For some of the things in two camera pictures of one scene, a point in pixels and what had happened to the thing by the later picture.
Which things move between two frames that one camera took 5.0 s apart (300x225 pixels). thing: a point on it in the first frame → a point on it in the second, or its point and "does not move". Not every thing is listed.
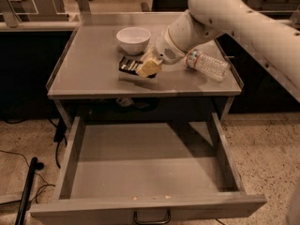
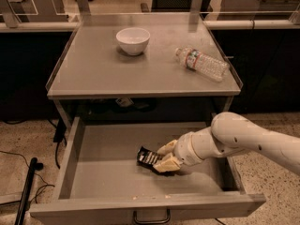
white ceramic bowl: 134,39 does not move
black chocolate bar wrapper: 130,66 → 147,157
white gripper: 165,50 → 185,150
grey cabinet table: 96,74 does not move
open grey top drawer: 151,172 does not move
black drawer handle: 154,222 does not move
